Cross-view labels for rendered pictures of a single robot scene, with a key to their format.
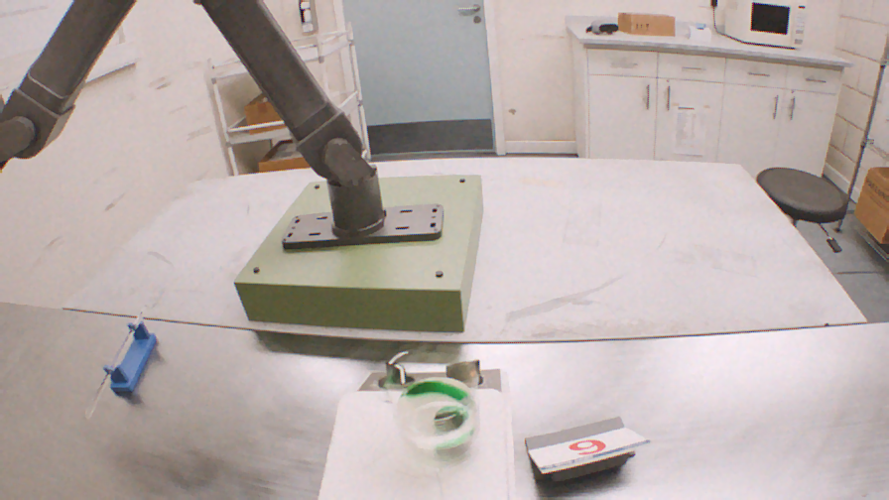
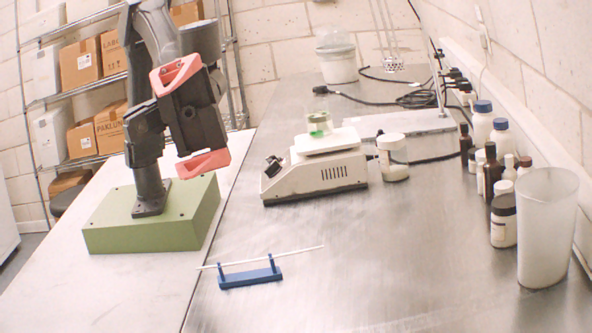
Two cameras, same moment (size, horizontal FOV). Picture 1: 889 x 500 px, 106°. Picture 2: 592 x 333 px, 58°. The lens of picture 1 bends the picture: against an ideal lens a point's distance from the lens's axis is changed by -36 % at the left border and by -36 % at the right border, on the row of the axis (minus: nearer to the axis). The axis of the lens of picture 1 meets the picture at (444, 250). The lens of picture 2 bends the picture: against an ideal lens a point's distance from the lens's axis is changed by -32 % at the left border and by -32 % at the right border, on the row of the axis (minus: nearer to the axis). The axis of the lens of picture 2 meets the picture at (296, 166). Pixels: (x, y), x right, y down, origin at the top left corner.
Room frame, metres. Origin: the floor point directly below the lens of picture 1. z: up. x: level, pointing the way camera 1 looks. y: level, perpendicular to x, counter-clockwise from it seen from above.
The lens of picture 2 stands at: (0.36, 1.41, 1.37)
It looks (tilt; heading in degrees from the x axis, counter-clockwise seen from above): 17 degrees down; 265
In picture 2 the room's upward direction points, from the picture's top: 10 degrees counter-clockwise
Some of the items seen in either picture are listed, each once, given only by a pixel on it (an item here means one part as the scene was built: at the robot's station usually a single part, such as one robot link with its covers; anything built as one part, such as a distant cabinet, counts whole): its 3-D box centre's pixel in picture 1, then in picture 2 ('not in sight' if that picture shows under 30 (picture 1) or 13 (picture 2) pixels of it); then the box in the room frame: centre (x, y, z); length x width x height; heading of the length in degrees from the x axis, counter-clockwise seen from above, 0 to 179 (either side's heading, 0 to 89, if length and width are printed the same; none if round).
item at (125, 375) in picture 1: (129, 353); (246, 270); (0.38, 0.41, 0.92); 0.10 x 0.03 x 0.04; 1
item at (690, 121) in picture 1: (690, 129); not in sight; (2.29, -1.43, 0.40); 0.24 x 0.01 x 0.30; 79
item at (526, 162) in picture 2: not in sight; (526, 180); (-0.14, 0.40, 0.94); 0.05 x 0.05 x 0.09
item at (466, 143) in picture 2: not in sight; (466, 143); (-0.10, 0.11, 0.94); 0.04 x 0.04 x 0.09
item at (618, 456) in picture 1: (585, 442); not in sight; (0.21, -0.10, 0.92); 0.09 x 0.06 x 0.04; 93
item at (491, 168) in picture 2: not in sight; (491, 172); (-0.08, 0.34, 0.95); 0.04 x 0.04 x 0.11
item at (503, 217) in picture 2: not in sight; (507, 220); (-0.03, 0.52, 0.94); 0.07 x 0.07 x 0.07
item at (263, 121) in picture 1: (294, 119); not in sight; (2.50, 0.71, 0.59); 0.65 x 0.48 x 0.93; 79
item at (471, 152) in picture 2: not in sight; (476, 160); (-0.11, 0.17, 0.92); 0.04 x 0.04 x 0.04
